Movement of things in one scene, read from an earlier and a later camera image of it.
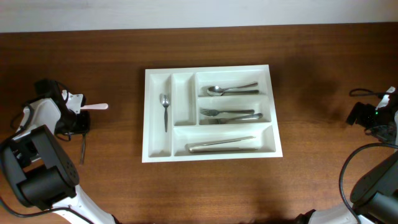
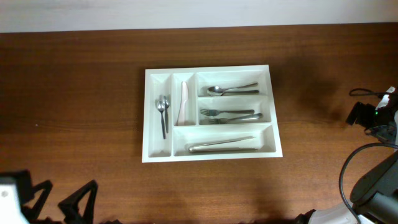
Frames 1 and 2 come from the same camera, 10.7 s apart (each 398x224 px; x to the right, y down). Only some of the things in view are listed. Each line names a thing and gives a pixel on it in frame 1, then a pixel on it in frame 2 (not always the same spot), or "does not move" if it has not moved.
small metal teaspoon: x=82 y=155 → x=160 y=106
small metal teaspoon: x=165 y=101 does not move
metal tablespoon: x=217 y=90 does not move
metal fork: x=223 y=121 does not move
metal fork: x=212 y=112 does not move
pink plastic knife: x=96 y=106 → x=184 y=98
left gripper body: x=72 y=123 → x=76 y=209
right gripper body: x=369 y=117 does not move
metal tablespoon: x=240 y=92 does not move
